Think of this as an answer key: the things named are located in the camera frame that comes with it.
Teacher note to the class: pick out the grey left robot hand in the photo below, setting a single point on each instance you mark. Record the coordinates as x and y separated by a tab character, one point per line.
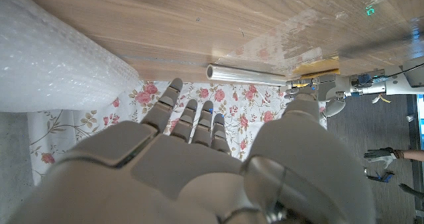
334	86

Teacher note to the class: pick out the person's gloved hand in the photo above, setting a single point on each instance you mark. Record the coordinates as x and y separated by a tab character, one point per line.
384	153

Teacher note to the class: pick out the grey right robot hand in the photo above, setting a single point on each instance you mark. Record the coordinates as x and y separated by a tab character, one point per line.
172	177

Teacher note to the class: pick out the transparent cling film sheet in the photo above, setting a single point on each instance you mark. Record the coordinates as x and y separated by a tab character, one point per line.
314	41

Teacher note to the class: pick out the clear cling film roll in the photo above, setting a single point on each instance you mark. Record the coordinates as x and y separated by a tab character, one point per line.
245	75

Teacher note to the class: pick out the person's bare forearm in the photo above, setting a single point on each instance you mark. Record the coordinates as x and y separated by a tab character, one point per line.
414	155

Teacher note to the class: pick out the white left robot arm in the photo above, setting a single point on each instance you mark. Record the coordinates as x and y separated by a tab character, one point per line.
407	81

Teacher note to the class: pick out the yellow squeeze bottle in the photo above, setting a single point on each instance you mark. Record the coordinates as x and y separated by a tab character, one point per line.
318	68

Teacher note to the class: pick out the bubble wrap roll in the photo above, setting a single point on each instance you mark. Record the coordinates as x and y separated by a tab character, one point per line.
49	58

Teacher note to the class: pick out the floral print backdrop curtain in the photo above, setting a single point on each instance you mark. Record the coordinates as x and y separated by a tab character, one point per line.
245	108

